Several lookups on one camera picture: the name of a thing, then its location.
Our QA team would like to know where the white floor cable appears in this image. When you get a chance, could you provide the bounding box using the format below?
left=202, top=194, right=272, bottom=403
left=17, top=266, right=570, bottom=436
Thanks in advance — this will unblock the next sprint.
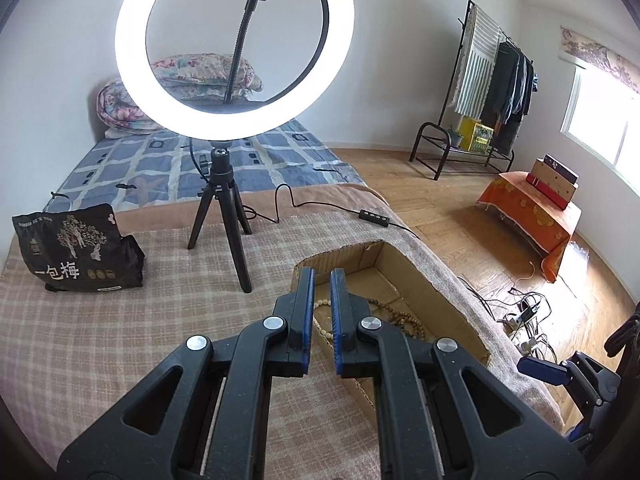
left=510, top=260, right=537, bottom=293

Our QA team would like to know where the beige fleece blanket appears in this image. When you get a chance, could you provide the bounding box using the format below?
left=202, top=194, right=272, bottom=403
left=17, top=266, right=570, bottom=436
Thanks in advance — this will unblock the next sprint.
left=112, top=181, right=583, bottom=433

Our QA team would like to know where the brown wooden bead necklace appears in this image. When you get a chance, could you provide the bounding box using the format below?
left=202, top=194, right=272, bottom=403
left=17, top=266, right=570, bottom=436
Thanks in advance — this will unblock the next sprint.
left=367, top=297, right=428, bottom=338

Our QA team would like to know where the ring light on black tripod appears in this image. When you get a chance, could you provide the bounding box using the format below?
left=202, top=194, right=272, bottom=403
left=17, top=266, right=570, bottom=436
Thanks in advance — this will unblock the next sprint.
left=114, top=0, right=355, bottom=293

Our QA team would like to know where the black snack bag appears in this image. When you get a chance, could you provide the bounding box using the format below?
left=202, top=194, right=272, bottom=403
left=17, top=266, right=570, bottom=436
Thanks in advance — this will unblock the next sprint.
left=12, top=203, right=146, bottom=293

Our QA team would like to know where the striped hanging towel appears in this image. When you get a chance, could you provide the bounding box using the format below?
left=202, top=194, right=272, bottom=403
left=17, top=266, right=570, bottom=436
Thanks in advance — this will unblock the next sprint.
left=454, top=5, right=502, bottom=117

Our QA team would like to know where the printed window valance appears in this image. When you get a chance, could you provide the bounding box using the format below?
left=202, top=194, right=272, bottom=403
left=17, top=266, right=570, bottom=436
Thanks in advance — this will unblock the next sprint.
left=560, top=25, right=640, bottom=93

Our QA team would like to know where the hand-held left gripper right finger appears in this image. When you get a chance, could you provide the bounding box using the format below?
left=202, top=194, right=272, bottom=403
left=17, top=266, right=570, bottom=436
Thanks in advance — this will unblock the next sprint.
left=330, top=267, right=588, bottom=480

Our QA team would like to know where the dark book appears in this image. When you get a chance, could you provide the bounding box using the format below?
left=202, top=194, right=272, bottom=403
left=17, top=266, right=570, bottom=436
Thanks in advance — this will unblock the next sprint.
left=542, top=155, right=580, bottom=186

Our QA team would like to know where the plaid woven blanket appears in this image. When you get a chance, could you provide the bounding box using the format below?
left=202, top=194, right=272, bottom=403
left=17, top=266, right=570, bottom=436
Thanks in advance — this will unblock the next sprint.
left=0, top=208, right=416, bottom=480

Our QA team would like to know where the white power strip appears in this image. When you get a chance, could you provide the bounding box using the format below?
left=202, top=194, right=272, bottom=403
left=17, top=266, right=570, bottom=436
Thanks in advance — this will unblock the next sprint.
left=501, top=305, right=543, bottom=328

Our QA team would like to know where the orange cloth covered table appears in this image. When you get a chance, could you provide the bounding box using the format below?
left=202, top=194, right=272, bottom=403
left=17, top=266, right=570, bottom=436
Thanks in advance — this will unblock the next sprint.
left=476, top=171, right=583, bottom=283

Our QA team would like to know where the black ring light cable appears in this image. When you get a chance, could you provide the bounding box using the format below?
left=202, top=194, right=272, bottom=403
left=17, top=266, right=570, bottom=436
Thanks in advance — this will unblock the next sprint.
left=187, top=135, right=423, bottom=241

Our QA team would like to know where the folded floral quilt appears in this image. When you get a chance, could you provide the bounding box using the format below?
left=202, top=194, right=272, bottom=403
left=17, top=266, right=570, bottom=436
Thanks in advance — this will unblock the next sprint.
left=96, top=54, right=263, bottom=136

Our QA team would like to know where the dark hanging coat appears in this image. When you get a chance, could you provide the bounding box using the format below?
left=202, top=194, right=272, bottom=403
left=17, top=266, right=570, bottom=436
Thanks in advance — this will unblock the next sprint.
left=480, top=42, right=518, bottom=156

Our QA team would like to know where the blue denim hanging garment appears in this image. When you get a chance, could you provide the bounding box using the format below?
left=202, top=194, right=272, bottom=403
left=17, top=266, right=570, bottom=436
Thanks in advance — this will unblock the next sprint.
left=502, top=52, right=537, bottom=121

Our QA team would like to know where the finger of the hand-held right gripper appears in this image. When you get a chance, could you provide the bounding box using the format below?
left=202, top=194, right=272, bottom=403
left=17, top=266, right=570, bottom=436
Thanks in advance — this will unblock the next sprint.
left=517, top=355, right=573, bottom=387
left=567, top=422, right=599, bottom=454

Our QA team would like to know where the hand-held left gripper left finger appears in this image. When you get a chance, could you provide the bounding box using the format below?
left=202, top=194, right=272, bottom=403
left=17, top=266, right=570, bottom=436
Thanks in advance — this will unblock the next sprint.
left=57, top=266, right=317, bottom=480

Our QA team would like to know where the white pillow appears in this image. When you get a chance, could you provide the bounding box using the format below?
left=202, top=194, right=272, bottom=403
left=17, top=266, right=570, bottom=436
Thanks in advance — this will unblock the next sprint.
left=102, top=124, right=156, bottom=141

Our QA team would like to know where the yellow box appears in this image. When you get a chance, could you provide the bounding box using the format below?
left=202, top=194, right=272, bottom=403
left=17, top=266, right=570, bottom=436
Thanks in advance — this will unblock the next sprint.
left=457, top=116, right=493, bottom=153

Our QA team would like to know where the tan box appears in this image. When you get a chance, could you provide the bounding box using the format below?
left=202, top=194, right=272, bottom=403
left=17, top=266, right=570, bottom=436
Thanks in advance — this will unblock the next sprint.
left=526, top=158, right=580, bottom=211

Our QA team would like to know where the blue patterned bed sheet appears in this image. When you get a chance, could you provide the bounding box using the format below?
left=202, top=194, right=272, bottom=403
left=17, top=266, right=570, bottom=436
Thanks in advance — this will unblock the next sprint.
left=42, top=119, right=366, bottom=216

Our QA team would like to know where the cardboard box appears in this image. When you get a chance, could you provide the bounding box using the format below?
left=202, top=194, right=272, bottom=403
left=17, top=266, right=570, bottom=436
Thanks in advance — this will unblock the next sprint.
left=291, top=240, right=493, bottom=411

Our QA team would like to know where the window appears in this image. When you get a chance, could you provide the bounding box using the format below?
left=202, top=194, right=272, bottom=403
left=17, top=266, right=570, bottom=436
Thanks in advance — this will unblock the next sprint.
left=560, top=65, right=640, bottom=186

